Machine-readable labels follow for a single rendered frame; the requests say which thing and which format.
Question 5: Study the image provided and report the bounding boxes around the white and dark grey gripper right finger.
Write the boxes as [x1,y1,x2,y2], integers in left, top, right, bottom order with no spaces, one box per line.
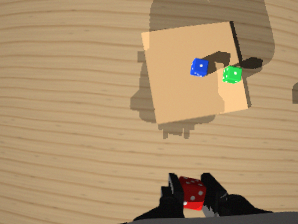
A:
[201,173,273,217]

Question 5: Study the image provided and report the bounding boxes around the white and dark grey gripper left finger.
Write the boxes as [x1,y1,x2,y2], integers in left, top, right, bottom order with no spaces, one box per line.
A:
[133,173,185,221]

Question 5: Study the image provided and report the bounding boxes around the blue die with white pips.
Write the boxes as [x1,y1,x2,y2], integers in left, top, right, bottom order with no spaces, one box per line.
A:
[190,58,209,77]

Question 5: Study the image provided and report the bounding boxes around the red die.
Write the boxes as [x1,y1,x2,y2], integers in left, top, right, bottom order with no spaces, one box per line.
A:
[179,176,206,210]

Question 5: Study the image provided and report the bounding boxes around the green die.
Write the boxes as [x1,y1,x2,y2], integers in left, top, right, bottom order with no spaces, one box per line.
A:
[222,65,242,84]

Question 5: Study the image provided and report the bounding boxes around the tan flat mat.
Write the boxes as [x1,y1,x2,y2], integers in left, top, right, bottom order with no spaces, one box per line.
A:
[141,22,248,124]

